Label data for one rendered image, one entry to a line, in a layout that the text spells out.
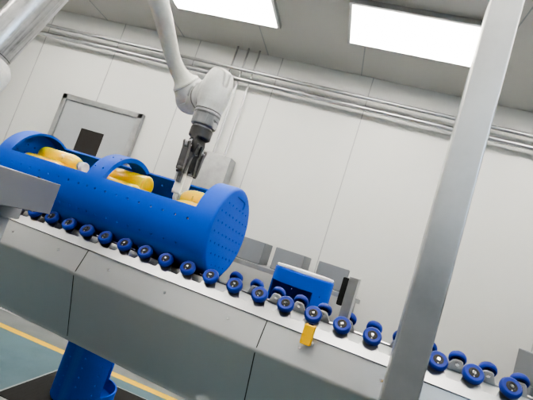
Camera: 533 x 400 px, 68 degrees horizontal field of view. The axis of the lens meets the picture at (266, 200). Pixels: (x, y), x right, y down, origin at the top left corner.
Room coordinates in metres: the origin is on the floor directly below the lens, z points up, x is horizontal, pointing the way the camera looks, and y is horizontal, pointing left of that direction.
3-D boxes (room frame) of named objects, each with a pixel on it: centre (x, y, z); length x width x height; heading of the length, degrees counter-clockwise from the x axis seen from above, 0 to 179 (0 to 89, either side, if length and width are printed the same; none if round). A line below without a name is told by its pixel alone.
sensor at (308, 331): (1.00, -0.20, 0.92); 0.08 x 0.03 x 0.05; 161
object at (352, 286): (1.10, -0.29, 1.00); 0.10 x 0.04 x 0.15; 161
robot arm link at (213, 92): (1.32, 0.28, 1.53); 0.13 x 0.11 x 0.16; 36
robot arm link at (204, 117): (1.31, 0.28, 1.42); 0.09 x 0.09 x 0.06
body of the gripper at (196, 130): (1.31, 0.28, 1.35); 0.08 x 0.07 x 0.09; 161
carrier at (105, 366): (2.00, 0.54, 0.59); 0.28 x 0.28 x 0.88
